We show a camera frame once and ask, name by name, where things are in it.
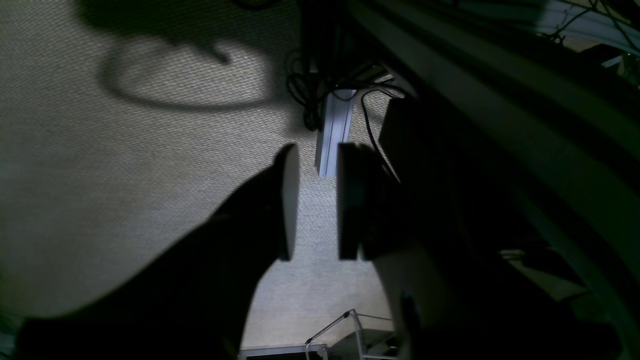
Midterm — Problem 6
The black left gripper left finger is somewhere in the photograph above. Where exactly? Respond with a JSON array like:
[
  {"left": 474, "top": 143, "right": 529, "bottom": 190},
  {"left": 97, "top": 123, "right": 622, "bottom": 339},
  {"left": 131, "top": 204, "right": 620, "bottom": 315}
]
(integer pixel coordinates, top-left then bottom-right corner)
[{"left": 14, "top": 143, "right": 300, "bottom": 360}]

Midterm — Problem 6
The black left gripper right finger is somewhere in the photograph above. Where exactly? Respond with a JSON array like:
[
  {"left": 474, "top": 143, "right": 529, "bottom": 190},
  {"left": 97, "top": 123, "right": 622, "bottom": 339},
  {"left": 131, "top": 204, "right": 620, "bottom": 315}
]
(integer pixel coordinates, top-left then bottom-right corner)
[{"left": 337, "top": 143, "right": 621, "bottom": 360}]

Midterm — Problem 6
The grey metal stand frame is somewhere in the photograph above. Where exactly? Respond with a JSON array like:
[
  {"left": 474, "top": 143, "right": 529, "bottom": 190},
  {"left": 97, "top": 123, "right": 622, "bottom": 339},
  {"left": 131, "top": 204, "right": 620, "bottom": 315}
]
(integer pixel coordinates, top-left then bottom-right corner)
[{"left": 237, "top": 309, "right": 399, "bottom": 360}]

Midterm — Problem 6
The black cable bundle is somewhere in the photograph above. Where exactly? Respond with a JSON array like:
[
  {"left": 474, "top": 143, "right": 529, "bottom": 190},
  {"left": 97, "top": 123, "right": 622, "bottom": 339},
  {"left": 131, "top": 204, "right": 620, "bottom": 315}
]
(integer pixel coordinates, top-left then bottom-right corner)
[{"left": 285, "top": 50, "right": 406, "bottom": 181}]

